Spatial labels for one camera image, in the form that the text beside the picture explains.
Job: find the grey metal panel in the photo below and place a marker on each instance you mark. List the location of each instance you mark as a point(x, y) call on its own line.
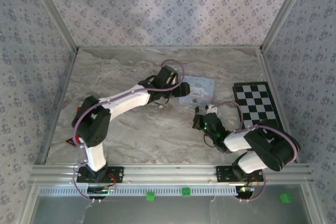
point(168, 211)

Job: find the aluminium frame post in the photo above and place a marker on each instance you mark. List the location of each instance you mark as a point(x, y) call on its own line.
point(284, 11)
point(56, 11)

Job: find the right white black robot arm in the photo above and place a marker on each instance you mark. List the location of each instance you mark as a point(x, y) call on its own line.
point(273, 148)

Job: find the small circuit board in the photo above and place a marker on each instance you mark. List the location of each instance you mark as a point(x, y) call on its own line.
point(101, 191)
point(245, 190)

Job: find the black white checkerboard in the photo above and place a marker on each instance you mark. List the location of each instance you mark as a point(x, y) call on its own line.
point(257, 100)

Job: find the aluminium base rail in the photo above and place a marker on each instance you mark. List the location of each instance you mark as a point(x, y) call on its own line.
point(168, 174)

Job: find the blue cartoon dog diary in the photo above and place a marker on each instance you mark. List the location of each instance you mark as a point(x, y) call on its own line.
point(202, 90)

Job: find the aluminium side rail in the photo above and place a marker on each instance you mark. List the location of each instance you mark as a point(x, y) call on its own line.
point(59, 103)
point(278, 82)

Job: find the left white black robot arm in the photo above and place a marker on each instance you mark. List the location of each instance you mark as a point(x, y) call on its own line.
point(126, 99)

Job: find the green plastic block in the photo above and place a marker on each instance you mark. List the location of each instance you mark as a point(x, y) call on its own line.
point(285, 198)
point(186, 191)
point(150, 197)

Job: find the red glitter tube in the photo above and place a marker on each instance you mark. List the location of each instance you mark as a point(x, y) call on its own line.
point(78, 108)

